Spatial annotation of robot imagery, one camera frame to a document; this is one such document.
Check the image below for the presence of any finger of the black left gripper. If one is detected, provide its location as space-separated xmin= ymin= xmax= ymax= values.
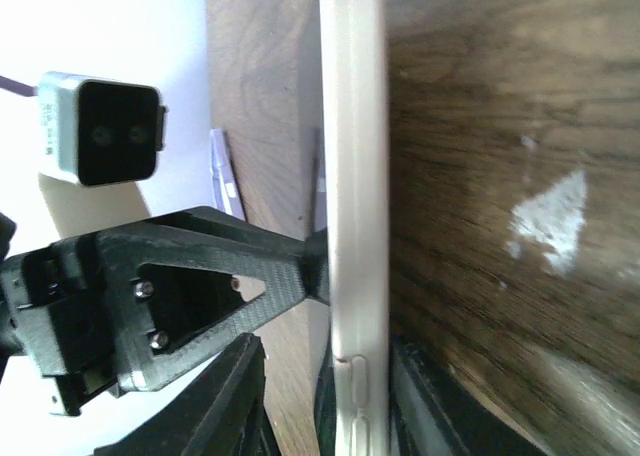
xmin=97 ymin=207 xmax=329 ymax=392

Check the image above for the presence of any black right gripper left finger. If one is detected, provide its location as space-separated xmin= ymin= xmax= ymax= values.
xmin=94 ymin=333 xmax=280 ymax=456

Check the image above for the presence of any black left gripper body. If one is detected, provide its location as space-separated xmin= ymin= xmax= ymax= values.
xmin=1 ymin=221 xmax=150 ymax=417

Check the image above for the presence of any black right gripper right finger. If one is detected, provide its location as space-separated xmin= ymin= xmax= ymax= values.
xmin=392 ymin=343 xmax=543 ymax=456

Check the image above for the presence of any light blue phone case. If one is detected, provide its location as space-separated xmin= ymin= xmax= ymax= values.
xmin=210 ymin=128 xmax=246 ymax=221

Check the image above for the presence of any beige phone case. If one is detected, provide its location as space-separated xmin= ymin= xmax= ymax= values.
xmin=319 ymin=0 xmax=390 ymax=455

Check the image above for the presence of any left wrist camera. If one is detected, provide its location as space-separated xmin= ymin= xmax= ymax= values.
xmin=36 ymin=72 xmax=167 ymax=187

